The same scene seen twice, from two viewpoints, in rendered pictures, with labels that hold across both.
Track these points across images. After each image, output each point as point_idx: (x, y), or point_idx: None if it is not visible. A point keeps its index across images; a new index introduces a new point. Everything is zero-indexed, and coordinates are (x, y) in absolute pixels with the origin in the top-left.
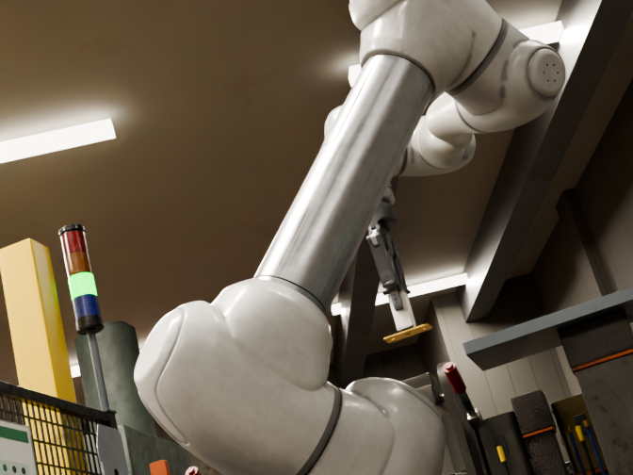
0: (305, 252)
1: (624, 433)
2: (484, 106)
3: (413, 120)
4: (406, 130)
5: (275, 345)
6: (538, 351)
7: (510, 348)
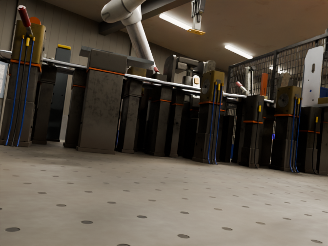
0: None
1: None
2: (121, 19)
3: (129, 36)
4: (130, 39)
5: None
6: (136, 61)
7: (138, 65)
